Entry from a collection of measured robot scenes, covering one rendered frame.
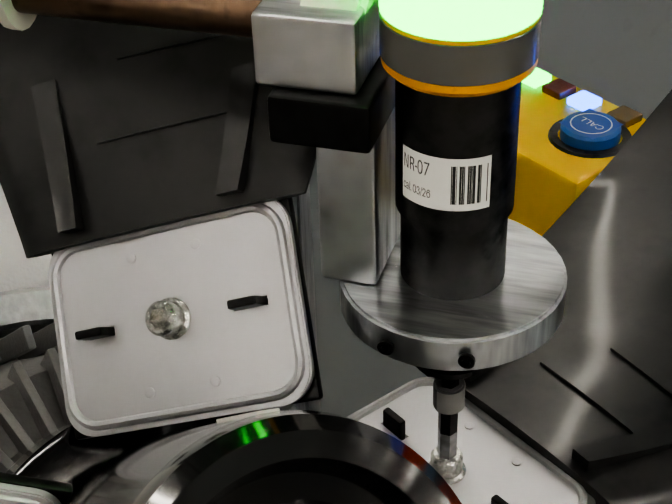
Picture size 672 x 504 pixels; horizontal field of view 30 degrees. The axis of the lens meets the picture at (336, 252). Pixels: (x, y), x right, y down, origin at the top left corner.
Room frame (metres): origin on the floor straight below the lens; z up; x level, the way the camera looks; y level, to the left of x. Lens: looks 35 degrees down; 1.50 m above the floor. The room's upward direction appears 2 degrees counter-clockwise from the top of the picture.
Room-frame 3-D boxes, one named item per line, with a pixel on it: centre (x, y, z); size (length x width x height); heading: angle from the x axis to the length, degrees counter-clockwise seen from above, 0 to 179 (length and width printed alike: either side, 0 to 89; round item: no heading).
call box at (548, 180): (0.76, -0.15, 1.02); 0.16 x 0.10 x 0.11; 37
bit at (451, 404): (0.31, -0.04, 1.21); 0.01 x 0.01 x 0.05
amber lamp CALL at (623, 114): (0.75, -0.20, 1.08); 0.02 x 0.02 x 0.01; 37
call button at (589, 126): (0.73, -0.17, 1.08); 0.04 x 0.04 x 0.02
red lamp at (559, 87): (0.79, -0.16, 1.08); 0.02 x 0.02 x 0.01; 37
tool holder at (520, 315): (0.32, -0.03, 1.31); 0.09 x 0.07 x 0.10; 72
